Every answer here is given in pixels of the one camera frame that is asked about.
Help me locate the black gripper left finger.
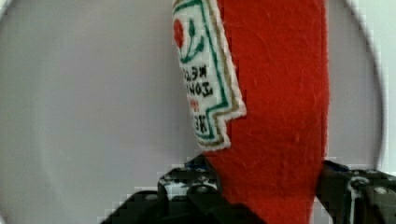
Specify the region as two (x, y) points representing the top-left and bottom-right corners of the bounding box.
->
(100, 155), (265, 224)

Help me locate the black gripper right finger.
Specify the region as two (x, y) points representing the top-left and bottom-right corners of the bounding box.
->
(316, 161), (396, 224)

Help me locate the red plush ketchup bottle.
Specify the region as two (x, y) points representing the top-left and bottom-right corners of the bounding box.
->
(172, 0), (329, 224)

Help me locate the grey round plate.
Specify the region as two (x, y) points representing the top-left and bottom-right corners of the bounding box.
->
(1, 0), (381, 224)

